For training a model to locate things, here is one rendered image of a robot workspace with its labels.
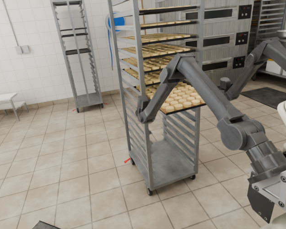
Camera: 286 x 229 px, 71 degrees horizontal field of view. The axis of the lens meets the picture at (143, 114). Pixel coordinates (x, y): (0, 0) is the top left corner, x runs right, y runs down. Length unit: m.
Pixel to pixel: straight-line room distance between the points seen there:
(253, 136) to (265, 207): 0.33
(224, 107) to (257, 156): 0.17
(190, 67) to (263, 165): 0.40
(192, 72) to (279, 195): 0.45
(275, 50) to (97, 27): 3.63
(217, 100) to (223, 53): 3.54
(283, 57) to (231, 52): 3.27
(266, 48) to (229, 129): 0.57
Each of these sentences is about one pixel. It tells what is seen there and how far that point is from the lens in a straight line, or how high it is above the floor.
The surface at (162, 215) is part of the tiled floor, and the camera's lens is 1.84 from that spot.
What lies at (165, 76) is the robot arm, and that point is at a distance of 0.85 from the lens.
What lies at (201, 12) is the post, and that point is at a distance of 1.49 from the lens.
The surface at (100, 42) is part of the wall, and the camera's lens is 4.34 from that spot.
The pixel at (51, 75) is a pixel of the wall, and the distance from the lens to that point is 4.45.
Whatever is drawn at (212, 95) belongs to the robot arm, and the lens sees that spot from 0.70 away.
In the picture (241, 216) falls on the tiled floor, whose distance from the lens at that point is 1.92.
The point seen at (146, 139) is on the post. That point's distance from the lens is 1.52.
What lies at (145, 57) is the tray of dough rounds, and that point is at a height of 1.23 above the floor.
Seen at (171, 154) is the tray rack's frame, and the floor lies 0.15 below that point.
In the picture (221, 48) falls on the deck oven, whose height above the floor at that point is 0.84.
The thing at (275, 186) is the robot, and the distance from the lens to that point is 0.64.
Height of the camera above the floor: 1.45
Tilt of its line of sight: 25 degrees down
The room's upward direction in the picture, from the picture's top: 5 degrees counter-clockwise
